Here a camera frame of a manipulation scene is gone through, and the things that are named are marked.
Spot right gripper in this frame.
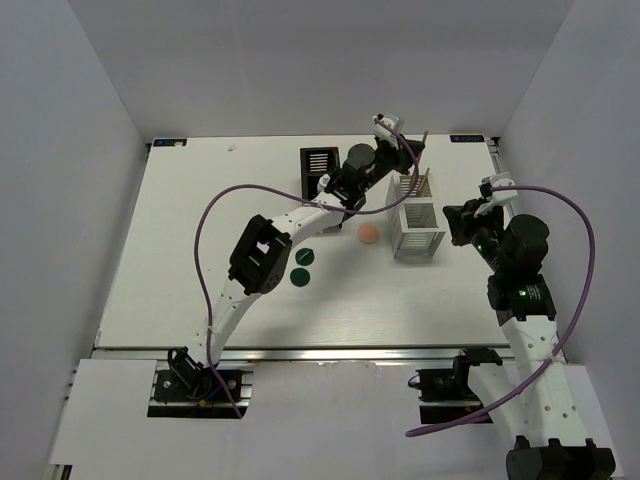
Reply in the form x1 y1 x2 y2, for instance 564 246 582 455
443 198 510 274

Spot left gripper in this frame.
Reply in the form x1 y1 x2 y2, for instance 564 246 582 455
360 135 424 194

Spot wooden stick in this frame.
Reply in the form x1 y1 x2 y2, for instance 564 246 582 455
417 167 430 197
412 129 429 197

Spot white lotion bottle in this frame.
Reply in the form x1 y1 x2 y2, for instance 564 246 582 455
317 174 331 194

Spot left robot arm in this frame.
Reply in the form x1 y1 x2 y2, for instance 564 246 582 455
168 133 425 399

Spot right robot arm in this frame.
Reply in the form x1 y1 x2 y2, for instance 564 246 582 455
443 199 616 479

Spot right peach makeup sponge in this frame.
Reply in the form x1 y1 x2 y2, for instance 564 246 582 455
357 223 380 244

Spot white slotted organizer box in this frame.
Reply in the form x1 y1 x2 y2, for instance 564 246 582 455
387 173 445 261

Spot black slotted organizer box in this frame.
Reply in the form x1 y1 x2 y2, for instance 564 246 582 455
299 147 340 201

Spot right blue table sticker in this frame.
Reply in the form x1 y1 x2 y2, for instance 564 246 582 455
449 134 485 143

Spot blue table sticker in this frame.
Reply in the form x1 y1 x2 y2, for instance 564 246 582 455
151 138 187 148
449 134 485 143

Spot upper green round compact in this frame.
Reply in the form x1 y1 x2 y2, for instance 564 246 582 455
295 248 315 267

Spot green round compact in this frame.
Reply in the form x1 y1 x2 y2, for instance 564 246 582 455
295 248 315 267
289 267 311 288

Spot lower green round compact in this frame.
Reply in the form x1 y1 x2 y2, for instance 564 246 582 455
289 267 311 288

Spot left blue table sticker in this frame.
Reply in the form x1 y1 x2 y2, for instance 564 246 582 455
151 138 187 148

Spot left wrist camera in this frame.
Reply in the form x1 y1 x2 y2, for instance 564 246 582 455
373 113 404 148

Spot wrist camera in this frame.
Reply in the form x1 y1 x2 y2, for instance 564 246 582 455
474 172 517 218
373 113 404 148

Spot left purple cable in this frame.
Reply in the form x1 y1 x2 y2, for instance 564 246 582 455
192 122 424 419

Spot purple cable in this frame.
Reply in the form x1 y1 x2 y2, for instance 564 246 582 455
404 186 597 439
192 122 424 419

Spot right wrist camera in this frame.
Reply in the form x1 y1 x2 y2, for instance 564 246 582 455
474 172 517 218

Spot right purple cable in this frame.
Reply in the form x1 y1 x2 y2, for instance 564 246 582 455
404 186 597 439

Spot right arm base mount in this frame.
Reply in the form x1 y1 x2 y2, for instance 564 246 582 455
407 347 503 425

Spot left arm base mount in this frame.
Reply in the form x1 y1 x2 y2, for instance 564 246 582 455
147 347 248 420

